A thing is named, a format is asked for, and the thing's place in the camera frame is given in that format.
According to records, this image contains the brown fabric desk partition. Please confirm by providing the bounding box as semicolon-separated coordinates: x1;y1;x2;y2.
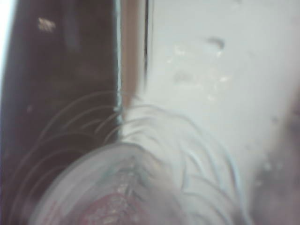
2;0;119;225

